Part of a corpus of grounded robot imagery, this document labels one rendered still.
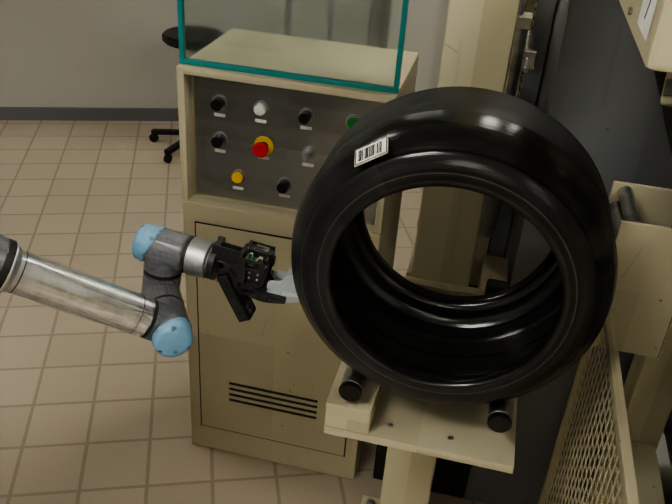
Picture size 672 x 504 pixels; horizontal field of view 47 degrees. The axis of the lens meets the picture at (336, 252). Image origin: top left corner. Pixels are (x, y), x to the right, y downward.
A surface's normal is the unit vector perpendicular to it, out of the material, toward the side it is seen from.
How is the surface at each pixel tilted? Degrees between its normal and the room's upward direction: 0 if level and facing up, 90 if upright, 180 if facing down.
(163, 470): 0
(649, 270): 90
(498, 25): 90
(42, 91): 90
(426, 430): 0
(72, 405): 0
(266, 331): 90
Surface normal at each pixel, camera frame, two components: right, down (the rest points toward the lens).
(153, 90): 0.15, 0.51
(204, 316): -0.23, 0.48
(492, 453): 0.07, -0.86
